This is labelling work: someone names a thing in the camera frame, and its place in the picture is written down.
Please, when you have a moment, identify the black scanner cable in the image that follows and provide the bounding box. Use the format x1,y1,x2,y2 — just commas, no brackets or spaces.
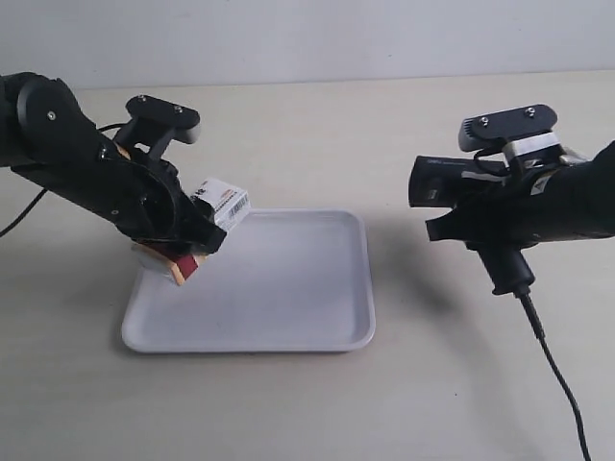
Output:
516,287,595,461

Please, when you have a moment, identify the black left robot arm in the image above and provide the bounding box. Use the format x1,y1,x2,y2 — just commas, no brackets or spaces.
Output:
1,72,228,254

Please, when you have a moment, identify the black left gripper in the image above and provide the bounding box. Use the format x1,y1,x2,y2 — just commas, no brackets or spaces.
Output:
95,143,227,254

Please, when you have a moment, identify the white box with barcode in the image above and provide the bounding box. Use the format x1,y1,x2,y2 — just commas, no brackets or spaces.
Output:
190,177,252,232

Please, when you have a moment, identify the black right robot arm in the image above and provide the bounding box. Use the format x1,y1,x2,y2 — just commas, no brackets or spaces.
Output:
468,143,614,247

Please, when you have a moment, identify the red and tan box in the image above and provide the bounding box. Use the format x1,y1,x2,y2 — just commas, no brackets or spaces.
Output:
131,243,208,286

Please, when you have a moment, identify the white plastic tray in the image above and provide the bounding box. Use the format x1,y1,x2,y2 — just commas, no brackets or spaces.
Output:
121,209,376,354

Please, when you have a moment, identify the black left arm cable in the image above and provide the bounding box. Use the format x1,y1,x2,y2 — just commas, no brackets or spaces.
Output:
0,122,131,239

